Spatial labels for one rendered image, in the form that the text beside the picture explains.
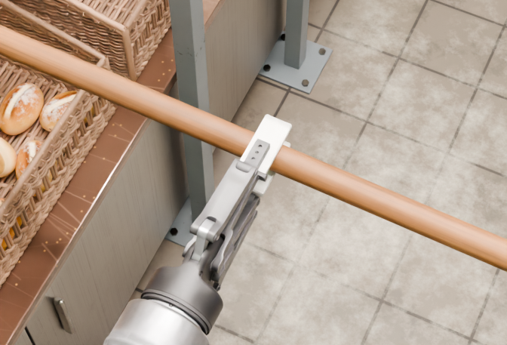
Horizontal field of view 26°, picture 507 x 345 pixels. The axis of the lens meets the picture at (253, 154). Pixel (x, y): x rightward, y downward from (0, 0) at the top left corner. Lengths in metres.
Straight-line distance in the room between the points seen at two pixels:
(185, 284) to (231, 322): 1.30
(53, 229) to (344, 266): 0.80
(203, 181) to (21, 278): 0.56
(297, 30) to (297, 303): 0.62
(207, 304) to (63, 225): 0.79
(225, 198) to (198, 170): 1.12
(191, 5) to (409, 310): 0.93
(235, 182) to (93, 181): 0.79
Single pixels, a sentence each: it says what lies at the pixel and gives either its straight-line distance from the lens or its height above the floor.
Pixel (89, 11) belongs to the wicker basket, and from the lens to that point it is 1.82.
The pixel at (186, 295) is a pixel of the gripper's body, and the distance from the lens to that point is 1.04.
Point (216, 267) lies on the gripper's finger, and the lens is 1.07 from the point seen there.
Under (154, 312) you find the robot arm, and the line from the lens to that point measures 1.02.
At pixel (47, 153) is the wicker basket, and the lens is 1.72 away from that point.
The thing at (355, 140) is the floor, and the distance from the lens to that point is 2.54.
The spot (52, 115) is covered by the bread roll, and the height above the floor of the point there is 0.64.
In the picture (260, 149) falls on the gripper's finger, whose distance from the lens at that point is 1.11.
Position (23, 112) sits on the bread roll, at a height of 0.63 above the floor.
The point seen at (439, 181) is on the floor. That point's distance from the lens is 2.51.
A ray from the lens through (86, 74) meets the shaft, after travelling 1.19.
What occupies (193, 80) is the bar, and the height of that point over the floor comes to 0.60.
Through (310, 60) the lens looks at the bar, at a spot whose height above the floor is 0.01.
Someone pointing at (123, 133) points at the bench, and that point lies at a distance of 1.87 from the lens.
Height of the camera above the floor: 2.17
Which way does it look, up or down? 60 degrees down
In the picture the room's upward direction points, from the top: straight up
